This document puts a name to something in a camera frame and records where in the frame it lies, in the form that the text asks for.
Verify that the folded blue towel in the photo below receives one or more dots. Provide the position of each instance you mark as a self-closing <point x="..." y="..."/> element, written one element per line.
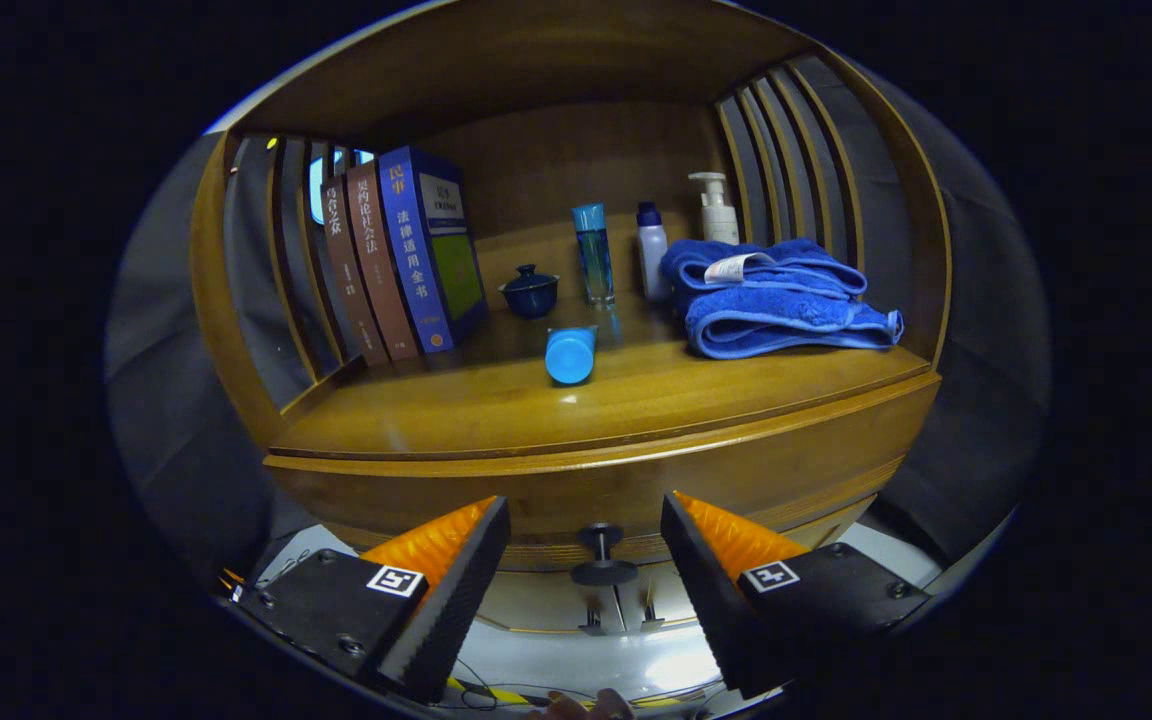
<point x="776" y="310"/>

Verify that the wooden drawer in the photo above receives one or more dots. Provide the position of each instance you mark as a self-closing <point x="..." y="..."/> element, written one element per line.
<point x="586" y="490"/>

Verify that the dark brown book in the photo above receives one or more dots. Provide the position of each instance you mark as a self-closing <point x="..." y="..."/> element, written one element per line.
<point x="351" y="270"/>

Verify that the wooden countertop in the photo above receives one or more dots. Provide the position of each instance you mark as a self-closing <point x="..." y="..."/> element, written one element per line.
<point x="536" y="410"/>

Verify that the white pump bottle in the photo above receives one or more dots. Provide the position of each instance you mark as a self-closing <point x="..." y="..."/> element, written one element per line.
<point x="718" y="215"/>

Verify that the thick blue book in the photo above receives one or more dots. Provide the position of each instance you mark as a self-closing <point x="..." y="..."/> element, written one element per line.
<point x="426" y="250"/>

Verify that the white bottle blue cap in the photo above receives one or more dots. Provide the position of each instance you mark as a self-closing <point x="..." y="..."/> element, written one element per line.
<point x="652" y="255"/>

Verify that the wooden cabinet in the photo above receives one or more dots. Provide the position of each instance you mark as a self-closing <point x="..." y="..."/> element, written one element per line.
<point x="576" y="60"/>

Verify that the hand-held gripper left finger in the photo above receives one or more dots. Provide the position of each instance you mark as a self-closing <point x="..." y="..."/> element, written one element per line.
<point x="441" y="600"/>

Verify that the teal glass bottle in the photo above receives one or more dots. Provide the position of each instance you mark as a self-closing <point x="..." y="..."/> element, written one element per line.
<point x="594" y="260"/>

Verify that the yellow black striped tape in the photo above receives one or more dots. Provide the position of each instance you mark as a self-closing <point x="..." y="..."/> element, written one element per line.
<point x="501" y="692"/>

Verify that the wooden cabinet door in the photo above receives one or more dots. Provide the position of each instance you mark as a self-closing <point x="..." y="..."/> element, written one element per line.
<point x="546" y="605"/>
<point x="671" y="600"/>

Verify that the blue squeeze tube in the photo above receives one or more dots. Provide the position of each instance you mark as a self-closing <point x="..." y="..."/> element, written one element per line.
<point x="570" y="357"/>

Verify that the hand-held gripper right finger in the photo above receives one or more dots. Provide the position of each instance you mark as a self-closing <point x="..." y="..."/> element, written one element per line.
<point x="711" y="590"/>

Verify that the blue lidded teacup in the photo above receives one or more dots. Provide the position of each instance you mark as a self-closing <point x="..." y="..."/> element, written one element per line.
<point x="530" y="295"/>

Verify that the reddish brown book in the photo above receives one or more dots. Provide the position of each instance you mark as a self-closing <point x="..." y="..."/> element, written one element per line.
<point x="383" y="260"/>

